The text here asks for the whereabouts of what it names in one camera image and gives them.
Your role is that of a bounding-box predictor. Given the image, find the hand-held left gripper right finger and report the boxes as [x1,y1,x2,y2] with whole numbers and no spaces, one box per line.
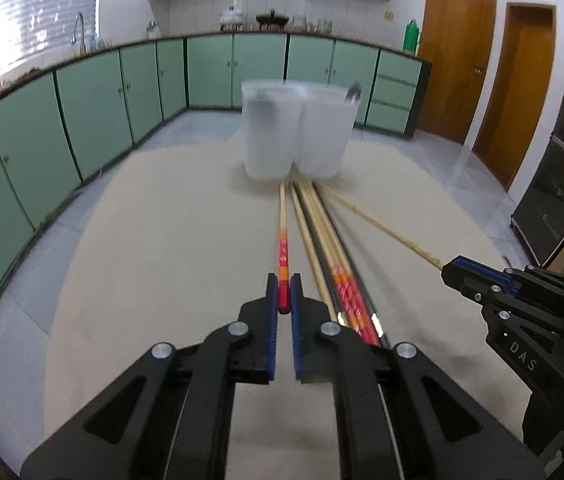
[290,273,546,480]

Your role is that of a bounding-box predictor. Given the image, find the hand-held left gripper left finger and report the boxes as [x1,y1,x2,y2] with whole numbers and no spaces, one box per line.
[21,273,279,480]

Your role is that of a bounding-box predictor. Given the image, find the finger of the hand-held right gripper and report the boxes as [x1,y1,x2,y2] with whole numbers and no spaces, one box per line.
[452,256,564,306]
[442,265,564,338]

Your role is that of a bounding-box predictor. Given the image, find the bundle of mixed chopsticks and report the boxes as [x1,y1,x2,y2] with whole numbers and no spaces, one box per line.
[289,180,393,348]

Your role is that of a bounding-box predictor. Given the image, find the red-ended bamboo chopstick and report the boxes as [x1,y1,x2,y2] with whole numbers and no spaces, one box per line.
[278,182,293,316]

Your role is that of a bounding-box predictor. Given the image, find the plain bamboo chopstick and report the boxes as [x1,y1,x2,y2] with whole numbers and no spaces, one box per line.
[318,183,443,270]

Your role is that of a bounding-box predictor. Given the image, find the white plastic cup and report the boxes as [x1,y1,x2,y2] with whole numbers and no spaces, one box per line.
[294,82,360,179]
[241,80,305,181]

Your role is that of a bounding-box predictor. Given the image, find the black glass-front cabinet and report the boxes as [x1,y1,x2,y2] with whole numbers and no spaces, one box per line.
[510,69,564,266]

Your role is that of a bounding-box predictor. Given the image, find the brown wooden door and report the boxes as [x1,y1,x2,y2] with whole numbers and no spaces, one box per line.
[472,2,557,191]
[417,0,497,143]

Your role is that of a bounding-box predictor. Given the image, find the green thermos flask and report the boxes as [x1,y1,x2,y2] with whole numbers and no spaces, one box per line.
[403,19,420,56]

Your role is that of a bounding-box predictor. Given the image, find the green lower kitchen cabinets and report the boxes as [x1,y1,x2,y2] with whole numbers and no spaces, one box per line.
[0,31,433,376]

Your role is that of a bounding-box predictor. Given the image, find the row of glass jars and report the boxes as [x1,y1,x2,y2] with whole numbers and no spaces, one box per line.
[292,15,335,33]

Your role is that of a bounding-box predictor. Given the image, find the black wok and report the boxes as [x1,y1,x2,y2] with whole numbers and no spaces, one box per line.
[256,10,290,28]

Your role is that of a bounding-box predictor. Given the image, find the clear plastic bottles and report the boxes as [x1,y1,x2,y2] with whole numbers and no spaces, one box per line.
[84,30,113,51]

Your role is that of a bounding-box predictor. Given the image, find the metal sink faucet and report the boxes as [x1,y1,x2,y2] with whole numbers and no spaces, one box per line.
[72,12,88,53]

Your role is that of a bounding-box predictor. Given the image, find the window blinds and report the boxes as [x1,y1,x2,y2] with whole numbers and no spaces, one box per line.
[0,0,103,76]

